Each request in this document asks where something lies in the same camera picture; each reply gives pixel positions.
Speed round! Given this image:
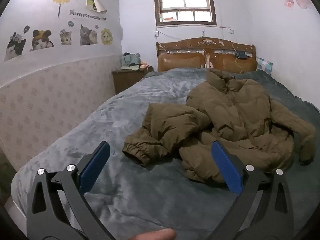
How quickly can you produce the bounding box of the black and white cat sticker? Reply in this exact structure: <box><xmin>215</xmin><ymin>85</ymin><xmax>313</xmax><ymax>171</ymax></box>
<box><xmin>4</xmin><ymin>32</ymin><xmax>27</xmax><ymax>62</ymax></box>

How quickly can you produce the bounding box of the pale green bag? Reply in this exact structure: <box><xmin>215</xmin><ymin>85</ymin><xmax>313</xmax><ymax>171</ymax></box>
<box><xmin>121</xmin><ymin>52</ymin><xmax>142</xmax><ymax>68</ymax></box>

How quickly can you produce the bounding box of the yellow flower cat sticker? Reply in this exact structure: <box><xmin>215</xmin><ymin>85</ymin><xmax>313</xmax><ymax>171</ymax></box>
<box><xmin>100</xmin><ymin>28</ymin><xmax>114</xmax><ymax>45</ymax></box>

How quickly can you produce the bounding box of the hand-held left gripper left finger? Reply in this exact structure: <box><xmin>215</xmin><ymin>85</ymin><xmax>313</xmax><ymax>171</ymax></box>
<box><xmin>26</xmin><ymin>141</ymin><xmax>117</xmax><ymax>240</ymax></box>

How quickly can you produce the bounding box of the grey plush blanket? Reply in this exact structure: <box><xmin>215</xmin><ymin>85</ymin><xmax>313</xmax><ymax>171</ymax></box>
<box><xmin>10</xmin><ymin>68</ymin><xmax>320</xmax><ymax>240</ymax></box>

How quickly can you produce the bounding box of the peeling paper wall poster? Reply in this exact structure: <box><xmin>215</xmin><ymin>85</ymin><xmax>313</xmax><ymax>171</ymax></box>
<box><xmin>86</xmin><ymin>0</ymin><xmax>107</xmax><ymax>13</ymax></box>

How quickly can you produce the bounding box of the dark lettering wall sticker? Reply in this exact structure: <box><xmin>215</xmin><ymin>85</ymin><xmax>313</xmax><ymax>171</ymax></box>
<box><xmin>69</xmin><ymin>9</ymin><xmax>108</xmax><ymax>21</ymax></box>

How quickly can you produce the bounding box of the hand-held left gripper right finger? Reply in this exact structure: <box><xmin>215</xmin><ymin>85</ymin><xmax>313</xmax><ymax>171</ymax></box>
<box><xmin>205</xmin><ymin>141</ymin><xmax>295</xmax><ymax>240</ymax></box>

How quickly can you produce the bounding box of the person's left hand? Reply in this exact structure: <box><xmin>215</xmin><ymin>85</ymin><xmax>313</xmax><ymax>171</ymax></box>
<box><xmin>130</xmin><ymin>228</ymin><xmax>177</xmax><ymax>240</ymax></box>

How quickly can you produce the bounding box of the small tabby kitten sticker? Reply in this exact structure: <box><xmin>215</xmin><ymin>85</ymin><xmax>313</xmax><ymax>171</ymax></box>
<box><xmin>59</xmin><ymin>29</ymin><xmax>73</xmax><ymax>45</ymax></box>

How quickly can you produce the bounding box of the cat in bear hat sticker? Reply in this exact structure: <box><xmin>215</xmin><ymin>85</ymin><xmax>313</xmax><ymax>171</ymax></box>
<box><xmin>30</xmin><ymin>29</ymin><xmax>54</xmax><ymax>52</ymax></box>

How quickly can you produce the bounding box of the dark wooden nightstand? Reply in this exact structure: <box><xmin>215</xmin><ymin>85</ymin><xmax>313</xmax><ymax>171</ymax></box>
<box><xmin>111</xmin><ymin>66</ymin><xmax>154</xmax><ymax>95</ymax></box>

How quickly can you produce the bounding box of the brown puffer jacket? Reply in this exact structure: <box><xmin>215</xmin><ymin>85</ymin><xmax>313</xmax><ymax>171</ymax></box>
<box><xmin>122</xmin><ymin>69</ymin><xmax>317</xmax><ymax>184</ymax></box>

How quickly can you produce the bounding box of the grey cat wall sticker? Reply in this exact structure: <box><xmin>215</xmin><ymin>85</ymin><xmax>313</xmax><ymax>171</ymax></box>
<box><xmin>79</xmin><ymin>24</ymin><xmax>98</xmax><ymax>46</ymax></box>

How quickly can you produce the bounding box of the checked pillow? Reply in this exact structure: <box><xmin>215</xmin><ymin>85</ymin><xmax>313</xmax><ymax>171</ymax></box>
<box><xmin>256</xmin><ymin>57</ymin><xmax>273</xmax><ymax>75</ymax></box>

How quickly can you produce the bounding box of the wooden bed headboard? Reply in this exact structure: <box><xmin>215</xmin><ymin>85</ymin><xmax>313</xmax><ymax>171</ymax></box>
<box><xmin>156</xmin><ymin>37</ymin><xmax>258</xmax><ymax>72</ymax></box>

